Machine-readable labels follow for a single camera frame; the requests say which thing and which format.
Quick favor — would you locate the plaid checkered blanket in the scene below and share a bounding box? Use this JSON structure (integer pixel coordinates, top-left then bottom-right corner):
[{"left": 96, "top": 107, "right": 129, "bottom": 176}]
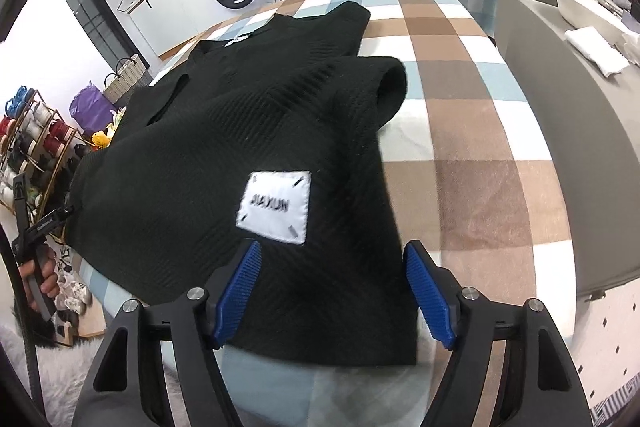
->
[{"left": 74, "top": 0, "right": 582, "bottom": 427}]

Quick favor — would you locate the person's left hand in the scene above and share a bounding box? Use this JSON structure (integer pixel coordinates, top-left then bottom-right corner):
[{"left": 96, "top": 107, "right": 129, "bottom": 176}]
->
[{"left": 18, "top": 245, "right": 60, "bottom": 312}]

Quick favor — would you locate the black knit sweater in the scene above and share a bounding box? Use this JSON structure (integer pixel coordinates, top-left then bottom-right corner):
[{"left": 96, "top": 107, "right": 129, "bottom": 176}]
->
[{"left": 65, "top": 1, "right": 418, "bottom": 366}]

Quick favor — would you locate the purple bag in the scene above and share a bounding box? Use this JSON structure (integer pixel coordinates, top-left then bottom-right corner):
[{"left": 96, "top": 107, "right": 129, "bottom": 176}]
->
[{"left": 68, "top": 83, "right": 116, "bottom": 134}]

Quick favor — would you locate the woven laundry basket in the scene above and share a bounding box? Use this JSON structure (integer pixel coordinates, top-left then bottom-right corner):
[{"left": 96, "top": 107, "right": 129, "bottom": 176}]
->
[{"left": 103, "top": 54, "right": 152, "bottom": 107}]

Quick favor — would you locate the white folded cloth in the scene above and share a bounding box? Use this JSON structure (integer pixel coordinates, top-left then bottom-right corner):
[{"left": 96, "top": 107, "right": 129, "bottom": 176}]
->
[{"left": 565, "top": 26, "right": 629, "bottom": 78}]

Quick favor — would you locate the wooden shoe rack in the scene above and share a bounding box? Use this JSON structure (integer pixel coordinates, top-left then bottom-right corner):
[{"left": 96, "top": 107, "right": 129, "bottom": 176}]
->
[{"left": 1, "top": 86, "right": 93, "bottom": 220}]

